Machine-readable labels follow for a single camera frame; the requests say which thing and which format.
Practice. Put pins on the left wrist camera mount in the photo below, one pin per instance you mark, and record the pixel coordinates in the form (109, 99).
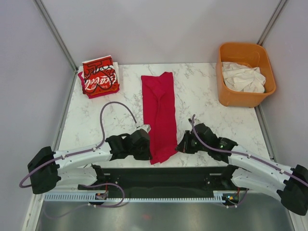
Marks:
(145, 127)

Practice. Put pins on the red Coca-Cola folded shirt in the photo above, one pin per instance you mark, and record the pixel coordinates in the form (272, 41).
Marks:
(98, 67)

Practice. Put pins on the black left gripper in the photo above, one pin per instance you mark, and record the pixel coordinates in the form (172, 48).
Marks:
(147, 155)

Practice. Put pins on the white slotted cable duct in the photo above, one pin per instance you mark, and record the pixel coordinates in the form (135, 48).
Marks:
(97, 198)

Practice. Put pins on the crimson red t-shirt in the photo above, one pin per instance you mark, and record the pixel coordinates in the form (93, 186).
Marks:
(158, 100)

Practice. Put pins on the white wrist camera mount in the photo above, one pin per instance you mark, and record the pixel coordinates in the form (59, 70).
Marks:
(194, 121)

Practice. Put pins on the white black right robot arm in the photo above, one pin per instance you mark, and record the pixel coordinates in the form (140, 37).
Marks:
(288, 185)

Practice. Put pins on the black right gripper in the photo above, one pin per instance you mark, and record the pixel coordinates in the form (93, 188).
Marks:
(184, 147)

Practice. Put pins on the right aluminium corner post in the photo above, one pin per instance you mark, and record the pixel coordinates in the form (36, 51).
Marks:
(272, 21)

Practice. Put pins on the aluminium corner post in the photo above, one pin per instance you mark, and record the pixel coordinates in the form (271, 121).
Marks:
(272, 21)
(53, 29)

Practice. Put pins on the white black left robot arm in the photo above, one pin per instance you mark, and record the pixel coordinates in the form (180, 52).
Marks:
(49, 168)

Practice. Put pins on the white crumpled cloth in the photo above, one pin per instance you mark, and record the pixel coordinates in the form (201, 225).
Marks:
(242, 78)

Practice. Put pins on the orange plastic basket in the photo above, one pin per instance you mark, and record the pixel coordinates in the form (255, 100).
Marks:
(251, 55)

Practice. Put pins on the left aluminium corner post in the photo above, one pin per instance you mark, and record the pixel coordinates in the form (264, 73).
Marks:
(53, 29)

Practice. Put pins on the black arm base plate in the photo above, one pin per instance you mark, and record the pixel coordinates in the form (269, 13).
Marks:
(164, 182)

